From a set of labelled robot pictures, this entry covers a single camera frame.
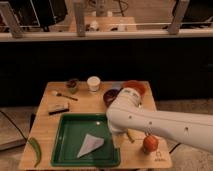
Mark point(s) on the green chili pepper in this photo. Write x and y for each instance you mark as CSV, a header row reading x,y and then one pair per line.
x,y
37,149

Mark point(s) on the white towel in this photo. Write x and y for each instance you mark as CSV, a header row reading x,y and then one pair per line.
x,y
90,144

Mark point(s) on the wooden block eraser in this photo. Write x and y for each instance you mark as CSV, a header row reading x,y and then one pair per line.
x,y
58,108

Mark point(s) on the green plastic tray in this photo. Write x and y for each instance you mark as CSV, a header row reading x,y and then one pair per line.
x,y
72,130

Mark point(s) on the white cup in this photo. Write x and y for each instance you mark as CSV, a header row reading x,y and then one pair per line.
x,y
93,83

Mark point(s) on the wooden handled brush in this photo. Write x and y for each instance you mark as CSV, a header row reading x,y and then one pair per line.
x,y
56,93

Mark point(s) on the orange round fruit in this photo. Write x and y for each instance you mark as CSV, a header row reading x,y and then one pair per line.
x,y
150,144

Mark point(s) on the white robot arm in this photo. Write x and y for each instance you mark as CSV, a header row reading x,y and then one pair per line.
x,y
124,113

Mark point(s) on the orange bowl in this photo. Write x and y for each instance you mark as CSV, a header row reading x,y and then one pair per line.
x,y
138,86

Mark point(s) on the wooden table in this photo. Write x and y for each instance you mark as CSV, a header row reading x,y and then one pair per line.
x,y
45,127

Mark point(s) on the dark maroon bowl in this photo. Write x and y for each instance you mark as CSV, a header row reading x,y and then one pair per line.
x,y
109,96

